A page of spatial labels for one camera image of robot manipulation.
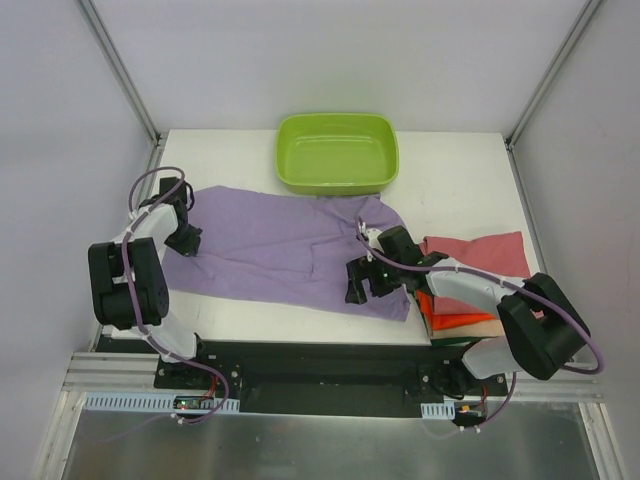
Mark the purple t shirt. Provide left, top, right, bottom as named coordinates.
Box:
left=162, top=186, right=410, bottom=322

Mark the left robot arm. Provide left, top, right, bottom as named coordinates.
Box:
left=88, top=176, right=212, bottom=389

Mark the right controller board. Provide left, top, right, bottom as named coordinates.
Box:
left=420, top=400, right=489, bottom=441

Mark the dark green folded t shirt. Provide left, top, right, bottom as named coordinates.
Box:
left=430, top=336, right=484, bottom=348

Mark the left controller board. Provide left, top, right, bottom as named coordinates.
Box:
left=83, top=392, right=240, bottom=423

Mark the left aluminium frame post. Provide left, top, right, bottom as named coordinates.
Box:
left=74, top=0, right=169, bottom=149

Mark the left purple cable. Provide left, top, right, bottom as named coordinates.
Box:
left=119, top=167, right=231, bottom=431

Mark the right aluminium frame post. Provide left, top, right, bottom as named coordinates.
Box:
left=503, top=0, right=604, bottom=151

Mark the aluminium frame post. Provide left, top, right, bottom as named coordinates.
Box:
left=503, top=0, right=604, bottom=151
left=74, top=0, right=169, bottom=149

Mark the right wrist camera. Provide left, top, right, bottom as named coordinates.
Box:
left=358, top=223, right=382, bottom=248

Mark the orange folded t shirt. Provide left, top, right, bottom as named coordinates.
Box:
left=414, top=291, right=494, bottom=331

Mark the controller board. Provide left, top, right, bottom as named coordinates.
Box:
left=420, top=400, right=489, bottom=441
left=83, top=392, right=240, bottom=423

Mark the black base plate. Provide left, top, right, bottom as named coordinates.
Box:
left=152, top=341, right=528, bottom=419

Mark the beige folded t shirt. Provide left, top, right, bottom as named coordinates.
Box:
left=430, top=320, right=504, bottom=343

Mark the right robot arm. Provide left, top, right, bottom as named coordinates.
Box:
left=345, top=220, right=603, bottom=395

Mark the pink folded t shirt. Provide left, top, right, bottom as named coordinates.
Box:
left=420, top=231, right=531, bottom=319

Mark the green plastic basin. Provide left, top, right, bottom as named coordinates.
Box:
left=275, top=112, right=399, bottom=196

